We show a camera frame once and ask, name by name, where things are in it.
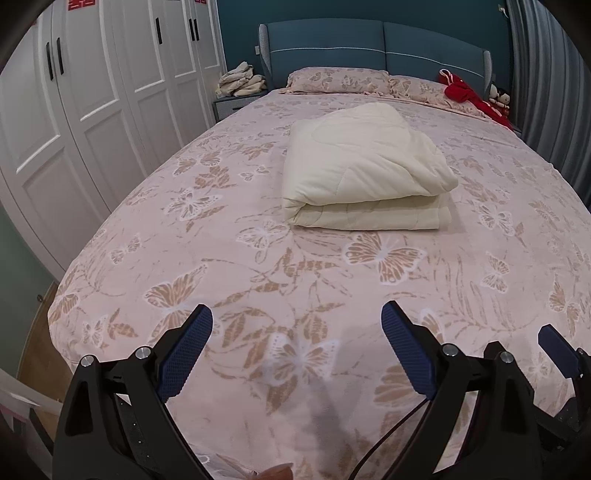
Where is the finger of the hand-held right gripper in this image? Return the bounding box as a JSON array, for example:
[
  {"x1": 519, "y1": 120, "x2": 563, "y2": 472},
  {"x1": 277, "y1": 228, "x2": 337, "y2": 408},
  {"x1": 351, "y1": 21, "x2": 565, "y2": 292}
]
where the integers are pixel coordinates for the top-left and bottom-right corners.
[{"x1": 538, "y1": 324, "x2": 591, "y2": 380}]

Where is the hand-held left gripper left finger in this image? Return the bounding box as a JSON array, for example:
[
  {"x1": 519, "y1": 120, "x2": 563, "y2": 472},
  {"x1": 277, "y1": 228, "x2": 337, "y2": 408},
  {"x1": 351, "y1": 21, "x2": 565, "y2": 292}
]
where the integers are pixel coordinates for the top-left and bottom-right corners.
[{"x1": 53, "y1": 303, "x2": 214, "y2": 480}]

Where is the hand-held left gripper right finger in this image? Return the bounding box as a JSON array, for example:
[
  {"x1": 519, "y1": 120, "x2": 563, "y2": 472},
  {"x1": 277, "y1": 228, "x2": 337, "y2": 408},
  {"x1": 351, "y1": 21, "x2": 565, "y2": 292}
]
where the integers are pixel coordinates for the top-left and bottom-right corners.
[{"x1": 381, "y1": 300, "x2": 543, "y2": 480}]

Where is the cream quilted jacket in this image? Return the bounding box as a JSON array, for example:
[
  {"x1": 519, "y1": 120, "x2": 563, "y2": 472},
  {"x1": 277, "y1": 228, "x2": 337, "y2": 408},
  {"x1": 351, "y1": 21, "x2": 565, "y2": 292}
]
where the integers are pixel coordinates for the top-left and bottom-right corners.
[{"x1": 280, "y1": 102, "x2": 459, "y2": 230}]

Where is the pile of beige clothes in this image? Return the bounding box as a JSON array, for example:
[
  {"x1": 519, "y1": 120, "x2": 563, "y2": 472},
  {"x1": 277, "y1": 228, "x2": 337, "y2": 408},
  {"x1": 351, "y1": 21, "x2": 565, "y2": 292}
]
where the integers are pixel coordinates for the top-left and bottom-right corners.
[{"x1": 217, "y1": 62, "x2": 267, "y2": 97}]

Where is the pink butterfly print bedspread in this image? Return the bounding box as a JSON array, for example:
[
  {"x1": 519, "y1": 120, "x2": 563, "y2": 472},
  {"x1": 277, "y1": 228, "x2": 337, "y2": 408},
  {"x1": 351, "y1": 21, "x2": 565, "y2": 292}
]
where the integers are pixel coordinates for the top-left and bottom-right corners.
[{"x1": 48, "y1": 88, "x2": 591, "y2": 480}]

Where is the grey nightstand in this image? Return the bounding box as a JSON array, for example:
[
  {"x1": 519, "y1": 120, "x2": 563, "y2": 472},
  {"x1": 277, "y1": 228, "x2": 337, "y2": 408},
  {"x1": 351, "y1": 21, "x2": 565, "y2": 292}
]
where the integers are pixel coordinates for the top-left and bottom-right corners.
[{"x1": 212, "y1": 90, "x2": 269, "y2": 127}]

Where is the stuffed toy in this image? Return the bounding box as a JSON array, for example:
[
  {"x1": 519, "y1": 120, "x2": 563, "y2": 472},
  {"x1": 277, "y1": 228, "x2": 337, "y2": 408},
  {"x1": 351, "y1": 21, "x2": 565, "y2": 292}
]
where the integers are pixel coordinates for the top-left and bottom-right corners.
[{"x1": 488, "y1": 82, "x2": 512, "y2": 116}]

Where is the pink floral pillow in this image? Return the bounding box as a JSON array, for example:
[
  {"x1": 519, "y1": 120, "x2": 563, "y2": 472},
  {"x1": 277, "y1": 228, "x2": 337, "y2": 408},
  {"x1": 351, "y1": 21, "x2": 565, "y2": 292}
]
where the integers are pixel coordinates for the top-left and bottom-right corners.
[
  {"x1": 286, "y1": 67, "x2": 391, "y2": 94},
  {"x1": 388, "y1": 74, "x2": 488, "y2": 118}
]

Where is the red garment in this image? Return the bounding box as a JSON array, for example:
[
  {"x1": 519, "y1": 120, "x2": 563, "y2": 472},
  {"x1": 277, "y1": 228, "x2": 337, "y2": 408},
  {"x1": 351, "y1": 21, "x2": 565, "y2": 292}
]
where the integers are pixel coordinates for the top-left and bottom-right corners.
[{"x1": 438, "y1": 69, "x2": 513, "y2": 130}]

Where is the grey curtain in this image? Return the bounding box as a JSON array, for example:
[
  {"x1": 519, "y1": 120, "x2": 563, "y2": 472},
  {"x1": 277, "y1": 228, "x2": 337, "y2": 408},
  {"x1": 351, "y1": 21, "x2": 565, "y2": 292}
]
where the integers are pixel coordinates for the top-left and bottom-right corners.
[{"x1": 505, "y1": 0, "x2": 591, "y2": 185}]

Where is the white wardrobe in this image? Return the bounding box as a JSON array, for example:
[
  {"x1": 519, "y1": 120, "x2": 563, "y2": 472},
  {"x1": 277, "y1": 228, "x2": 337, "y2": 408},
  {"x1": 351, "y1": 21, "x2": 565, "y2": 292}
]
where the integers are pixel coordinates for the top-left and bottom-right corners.
[{"x1": 0, "y1": 0, "x2": 227, "y2": 282}]

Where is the blue upholstered headboard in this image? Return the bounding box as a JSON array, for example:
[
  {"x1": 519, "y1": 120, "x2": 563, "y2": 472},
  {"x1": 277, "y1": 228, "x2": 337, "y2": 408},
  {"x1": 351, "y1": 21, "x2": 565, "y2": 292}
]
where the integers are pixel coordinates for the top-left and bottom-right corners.
[{"x1": 257, "y1": 20, "x2": 492, "y2": 93}]

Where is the black cable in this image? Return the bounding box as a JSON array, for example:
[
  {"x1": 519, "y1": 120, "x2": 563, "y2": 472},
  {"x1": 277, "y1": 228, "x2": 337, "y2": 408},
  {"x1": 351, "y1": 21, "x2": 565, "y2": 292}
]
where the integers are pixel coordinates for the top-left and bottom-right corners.
[{"x1": 351, "y1": 397, "x2": 430, "y2": 480}]

